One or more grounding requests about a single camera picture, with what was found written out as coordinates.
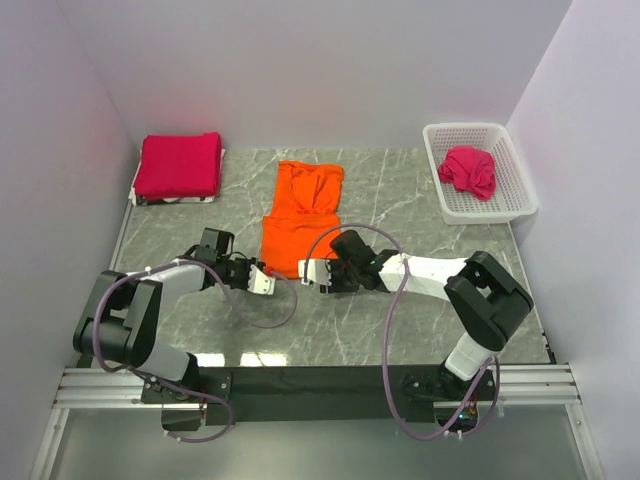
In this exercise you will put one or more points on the black base beam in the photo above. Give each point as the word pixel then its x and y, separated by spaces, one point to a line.
pixel 287 393

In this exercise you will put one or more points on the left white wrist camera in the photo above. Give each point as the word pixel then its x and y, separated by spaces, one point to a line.
pixel 260 283

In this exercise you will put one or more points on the white plastic basket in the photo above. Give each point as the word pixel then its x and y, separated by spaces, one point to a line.
pixel 515 195

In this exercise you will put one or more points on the aluminium rail frame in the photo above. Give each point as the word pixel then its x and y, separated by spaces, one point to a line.
pixel 99 429

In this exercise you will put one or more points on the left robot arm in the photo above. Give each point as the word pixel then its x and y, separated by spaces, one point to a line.
pixel 121 316

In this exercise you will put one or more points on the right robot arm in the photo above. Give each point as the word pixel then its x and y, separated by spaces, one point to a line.
pixel 489 302

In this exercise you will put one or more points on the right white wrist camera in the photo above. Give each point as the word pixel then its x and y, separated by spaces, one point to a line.
pixel 315 271

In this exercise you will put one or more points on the orange t shirt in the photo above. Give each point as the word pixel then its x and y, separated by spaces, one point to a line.
pixel 305 205

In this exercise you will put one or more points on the folded crimson t shirt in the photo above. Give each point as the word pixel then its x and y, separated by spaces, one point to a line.
pixel 174 166

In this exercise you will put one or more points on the crumpled crimson t shirt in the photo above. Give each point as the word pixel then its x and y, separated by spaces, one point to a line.
pixel 470 170

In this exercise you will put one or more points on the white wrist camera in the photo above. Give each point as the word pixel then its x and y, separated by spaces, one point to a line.
pixel 315 271
pixel 260 283

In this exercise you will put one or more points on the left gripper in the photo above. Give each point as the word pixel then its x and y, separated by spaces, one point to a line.
pixel 244 275

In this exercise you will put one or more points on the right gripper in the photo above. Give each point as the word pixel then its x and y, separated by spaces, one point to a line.
pixel 332 276

